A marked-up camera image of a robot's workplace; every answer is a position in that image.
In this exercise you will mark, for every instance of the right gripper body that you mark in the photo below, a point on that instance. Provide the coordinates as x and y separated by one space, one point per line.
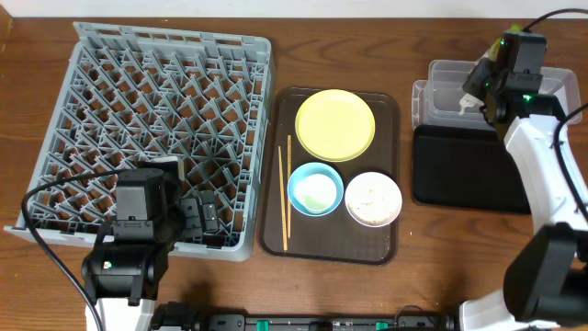
481 82

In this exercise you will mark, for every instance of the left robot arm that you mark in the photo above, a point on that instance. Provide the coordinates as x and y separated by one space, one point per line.
123 271

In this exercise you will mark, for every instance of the white bowl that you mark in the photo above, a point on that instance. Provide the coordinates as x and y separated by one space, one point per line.
373 199

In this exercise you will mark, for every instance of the yellow plate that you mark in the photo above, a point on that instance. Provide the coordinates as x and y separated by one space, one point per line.
335 125

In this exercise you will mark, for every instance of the grey dishwasher rack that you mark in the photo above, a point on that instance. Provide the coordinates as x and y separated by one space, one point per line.
133 94

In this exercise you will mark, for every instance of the brown serving tray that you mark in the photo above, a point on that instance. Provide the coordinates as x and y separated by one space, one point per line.
335 236

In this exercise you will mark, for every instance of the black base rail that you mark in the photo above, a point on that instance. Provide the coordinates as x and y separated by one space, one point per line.
321 323

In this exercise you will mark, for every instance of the white napkin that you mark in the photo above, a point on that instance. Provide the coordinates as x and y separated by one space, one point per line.
469 104

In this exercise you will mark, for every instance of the left wooden chopstick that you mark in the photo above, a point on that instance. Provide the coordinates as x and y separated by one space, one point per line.
282 200

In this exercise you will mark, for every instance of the black waste tray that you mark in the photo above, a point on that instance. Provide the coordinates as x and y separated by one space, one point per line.
465 168

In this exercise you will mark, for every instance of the clear plastic waste bin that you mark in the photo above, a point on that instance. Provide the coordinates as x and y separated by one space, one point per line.
435 101

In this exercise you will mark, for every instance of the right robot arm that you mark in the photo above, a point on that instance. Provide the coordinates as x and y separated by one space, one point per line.
540 290

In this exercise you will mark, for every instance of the right wooden chopstick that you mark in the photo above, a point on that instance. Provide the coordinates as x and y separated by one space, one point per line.
288 179

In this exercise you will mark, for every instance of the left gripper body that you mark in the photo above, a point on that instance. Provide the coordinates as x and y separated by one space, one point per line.
202 217

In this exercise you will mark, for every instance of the light blue bowl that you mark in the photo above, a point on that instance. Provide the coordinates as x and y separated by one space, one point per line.
315 189

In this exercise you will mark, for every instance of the green snack wrapper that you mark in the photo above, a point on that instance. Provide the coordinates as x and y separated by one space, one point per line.
493 51

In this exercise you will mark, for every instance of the wooden chopstick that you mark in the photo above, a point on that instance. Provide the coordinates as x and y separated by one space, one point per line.
288 179
282 200

